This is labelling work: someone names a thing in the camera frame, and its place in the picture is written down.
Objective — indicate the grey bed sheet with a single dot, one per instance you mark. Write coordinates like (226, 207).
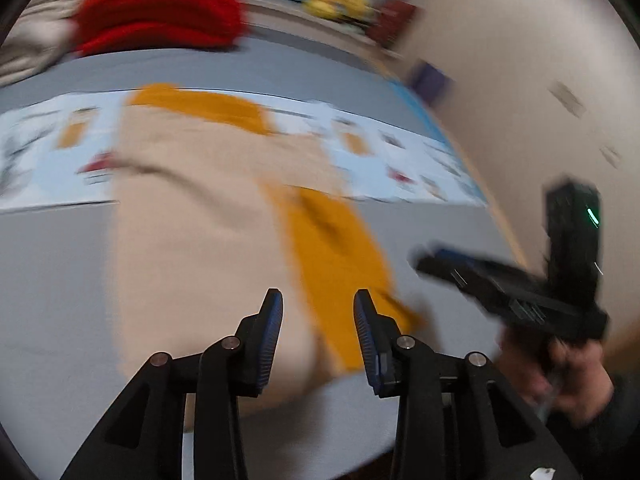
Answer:
(58, 360)

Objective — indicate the yellow plush toys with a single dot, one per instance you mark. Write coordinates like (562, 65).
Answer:
(340, 10)

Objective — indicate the beige and mustard hooded jacket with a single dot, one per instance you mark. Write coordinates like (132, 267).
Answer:
(214, 207)

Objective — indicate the person's right hand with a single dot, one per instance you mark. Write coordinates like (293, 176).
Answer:
(583, 389)

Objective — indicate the red folded quilt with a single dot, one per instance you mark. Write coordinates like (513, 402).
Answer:
(107, 26)

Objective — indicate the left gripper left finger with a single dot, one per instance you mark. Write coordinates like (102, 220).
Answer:
(259, 334)

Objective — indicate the light blue printed bed runner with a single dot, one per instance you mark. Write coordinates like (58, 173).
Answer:
(57, 152)

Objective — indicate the cream folded blanket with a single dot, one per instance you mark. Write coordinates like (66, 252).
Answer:
(41, 35)

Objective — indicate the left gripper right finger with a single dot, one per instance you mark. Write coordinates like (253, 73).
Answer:
(377, 335)

